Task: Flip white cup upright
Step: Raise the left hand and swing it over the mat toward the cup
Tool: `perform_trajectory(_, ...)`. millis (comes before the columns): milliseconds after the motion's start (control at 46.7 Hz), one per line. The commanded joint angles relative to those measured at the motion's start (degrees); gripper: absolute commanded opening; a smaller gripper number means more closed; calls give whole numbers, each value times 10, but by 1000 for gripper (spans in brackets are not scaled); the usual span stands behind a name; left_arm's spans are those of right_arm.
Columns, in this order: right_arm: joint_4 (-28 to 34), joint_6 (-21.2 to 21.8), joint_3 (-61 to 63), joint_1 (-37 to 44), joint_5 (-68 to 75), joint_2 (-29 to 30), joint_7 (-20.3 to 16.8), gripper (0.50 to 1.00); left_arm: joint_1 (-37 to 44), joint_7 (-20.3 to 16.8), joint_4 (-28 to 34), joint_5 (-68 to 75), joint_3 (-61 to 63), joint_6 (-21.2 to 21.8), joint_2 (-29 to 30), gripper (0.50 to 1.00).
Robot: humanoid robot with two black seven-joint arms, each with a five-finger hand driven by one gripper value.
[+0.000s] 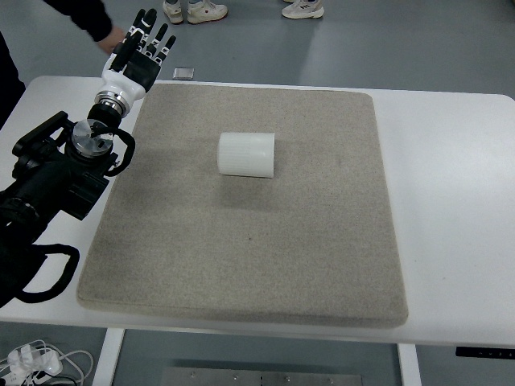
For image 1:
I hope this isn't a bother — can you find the white table leg frame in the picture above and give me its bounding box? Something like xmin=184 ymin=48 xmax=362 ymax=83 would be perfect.
xmin=92 ymin=328 xmax=422 ymax=386

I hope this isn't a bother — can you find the white power strip with cables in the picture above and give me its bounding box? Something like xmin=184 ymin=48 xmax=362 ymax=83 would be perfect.
xmin=1 ymin=339 xmax=95 ymax=385

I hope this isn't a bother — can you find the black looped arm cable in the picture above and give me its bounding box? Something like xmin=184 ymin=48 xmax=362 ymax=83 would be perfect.
xmin=15 ymin=242 xmax=80 ymax=304

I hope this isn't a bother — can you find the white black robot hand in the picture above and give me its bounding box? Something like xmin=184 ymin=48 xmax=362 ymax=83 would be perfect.
xmin=100 ymin=8 xmax=176 ymax=101

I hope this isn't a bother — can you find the white ribbed cup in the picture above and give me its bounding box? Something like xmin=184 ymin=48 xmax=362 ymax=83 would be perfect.
xmin=217 ymin=132 xmax=275 ymax=179

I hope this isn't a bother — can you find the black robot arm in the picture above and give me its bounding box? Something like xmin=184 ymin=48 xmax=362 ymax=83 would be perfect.
xmin=1 ymin=9 xmax=175 ymax=306

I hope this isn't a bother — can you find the white sneaker left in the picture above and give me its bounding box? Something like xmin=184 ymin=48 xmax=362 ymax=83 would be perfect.
xmin=163 ymin=0 xmax=183 ymax=25

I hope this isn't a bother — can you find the person's dark sleeve forearm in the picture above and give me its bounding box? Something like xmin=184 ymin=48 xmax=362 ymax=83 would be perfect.
xmin=63 ymin=0 xmax=113 ymax=43

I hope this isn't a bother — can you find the person's bare hand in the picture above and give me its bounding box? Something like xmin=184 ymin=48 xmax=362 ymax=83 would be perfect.
xmin=97 ymin=26 xmax=126 ymax=55

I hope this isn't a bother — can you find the white sneaker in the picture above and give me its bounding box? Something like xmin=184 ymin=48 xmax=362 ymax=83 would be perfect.
xmin=163 ymin=0 xmax=183 ymax=25
xmin=187 ymin=1 xmax=229 ymax=24
xmin=282 ymin=0 xmax=324 ymax=19

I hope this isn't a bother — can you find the small grey metal box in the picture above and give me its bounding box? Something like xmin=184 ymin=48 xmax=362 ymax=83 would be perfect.
xmin=173 ymin=67 xmax=195 ymax=80

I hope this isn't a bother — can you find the white sneaker right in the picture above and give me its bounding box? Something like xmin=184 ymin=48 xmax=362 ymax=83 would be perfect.
xmin=282 ymin=0 xmax=324 ymax=19

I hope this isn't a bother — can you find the black desk control panel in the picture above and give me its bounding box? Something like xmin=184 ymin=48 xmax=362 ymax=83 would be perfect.
xmin=455 ymin=347 xmax=515 ymax=360

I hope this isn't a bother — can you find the beige felt mat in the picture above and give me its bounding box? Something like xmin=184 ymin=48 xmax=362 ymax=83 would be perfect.
xmin=77 ymin=83 xmax=409 ymax=328

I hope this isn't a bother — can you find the white sneaker middle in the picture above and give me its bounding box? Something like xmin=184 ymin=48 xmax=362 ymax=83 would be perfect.
xmin=187 ymin=1 xmax=229 ymax=24

